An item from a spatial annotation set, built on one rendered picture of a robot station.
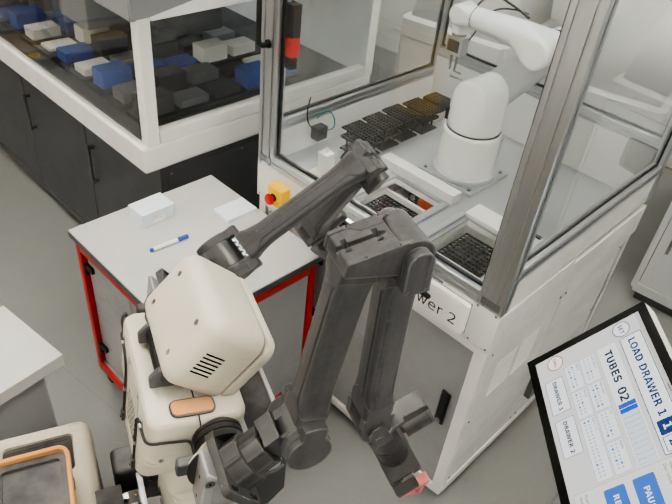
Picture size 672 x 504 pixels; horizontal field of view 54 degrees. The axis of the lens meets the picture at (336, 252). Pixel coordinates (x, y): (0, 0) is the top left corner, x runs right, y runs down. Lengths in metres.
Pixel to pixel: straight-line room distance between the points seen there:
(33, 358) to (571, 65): 1.50
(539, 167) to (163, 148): 1.43
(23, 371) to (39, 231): 1.83
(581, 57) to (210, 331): 0.92
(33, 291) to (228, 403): 2.24
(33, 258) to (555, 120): 2.64
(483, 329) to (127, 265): 1.11
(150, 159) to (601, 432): 1.74
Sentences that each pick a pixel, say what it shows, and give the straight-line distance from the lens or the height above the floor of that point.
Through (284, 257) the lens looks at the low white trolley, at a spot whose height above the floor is 0.76.
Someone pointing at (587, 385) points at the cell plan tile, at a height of 1.06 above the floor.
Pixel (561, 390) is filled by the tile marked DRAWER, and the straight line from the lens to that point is 1.60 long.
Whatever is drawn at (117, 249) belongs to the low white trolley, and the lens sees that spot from 2.22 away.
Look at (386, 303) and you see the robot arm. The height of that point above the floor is 1.51.
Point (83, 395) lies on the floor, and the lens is 2.81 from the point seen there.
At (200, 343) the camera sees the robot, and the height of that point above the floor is 1.36.
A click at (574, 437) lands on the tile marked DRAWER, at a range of 1.52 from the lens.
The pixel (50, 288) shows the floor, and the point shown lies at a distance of 3.30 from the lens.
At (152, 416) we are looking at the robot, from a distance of 1.13.
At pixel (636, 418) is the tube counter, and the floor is 1.12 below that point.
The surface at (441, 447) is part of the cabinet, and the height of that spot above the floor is 0.29.
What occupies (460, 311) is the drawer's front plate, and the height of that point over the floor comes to 0.90.
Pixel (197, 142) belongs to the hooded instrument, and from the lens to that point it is 2.57.
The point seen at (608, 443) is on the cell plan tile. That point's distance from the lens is 1.48.
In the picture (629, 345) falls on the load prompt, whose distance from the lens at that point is 1.57.
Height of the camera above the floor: 2.13
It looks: 38 degrees down
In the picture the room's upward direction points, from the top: 7 degrees clockwise
